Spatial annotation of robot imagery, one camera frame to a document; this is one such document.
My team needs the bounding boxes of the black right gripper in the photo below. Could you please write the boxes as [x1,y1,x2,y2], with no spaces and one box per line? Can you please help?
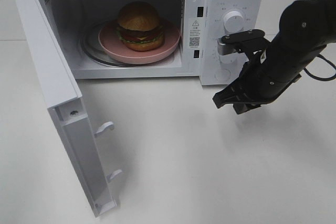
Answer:
[213,61,265,115]

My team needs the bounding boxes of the round door release button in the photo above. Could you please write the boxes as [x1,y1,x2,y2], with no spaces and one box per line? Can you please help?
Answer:
[214,69,231,82]

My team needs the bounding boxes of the white timer knob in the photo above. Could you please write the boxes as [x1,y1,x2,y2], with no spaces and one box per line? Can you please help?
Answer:
[219,54,238,65]

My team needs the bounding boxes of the burger with sesame-free bun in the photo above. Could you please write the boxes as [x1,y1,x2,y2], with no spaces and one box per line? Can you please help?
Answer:
[116,2,165,51]

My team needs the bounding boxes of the pink round plate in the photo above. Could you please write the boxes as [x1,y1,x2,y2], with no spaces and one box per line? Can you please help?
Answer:
[98,20,180,65]

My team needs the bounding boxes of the white microwave door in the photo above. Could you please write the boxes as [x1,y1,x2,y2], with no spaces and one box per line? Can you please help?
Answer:
[15,0,122,217]

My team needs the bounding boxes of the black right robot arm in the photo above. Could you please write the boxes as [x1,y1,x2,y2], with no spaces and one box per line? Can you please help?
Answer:
[213,0,335,114]

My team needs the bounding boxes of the upper white control knob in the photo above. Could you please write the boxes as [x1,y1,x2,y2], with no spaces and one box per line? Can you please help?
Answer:
[223,10,245,34]

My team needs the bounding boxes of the warning label with QR code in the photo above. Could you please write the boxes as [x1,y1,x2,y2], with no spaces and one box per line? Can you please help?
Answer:
[187,17,204,50]

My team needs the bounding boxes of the white microwave oven body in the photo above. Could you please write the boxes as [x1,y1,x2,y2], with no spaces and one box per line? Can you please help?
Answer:
[45,0,261,85]

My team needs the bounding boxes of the glass microwave turntable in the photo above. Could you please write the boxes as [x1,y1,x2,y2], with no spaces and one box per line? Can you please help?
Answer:
[78,20,182,68]

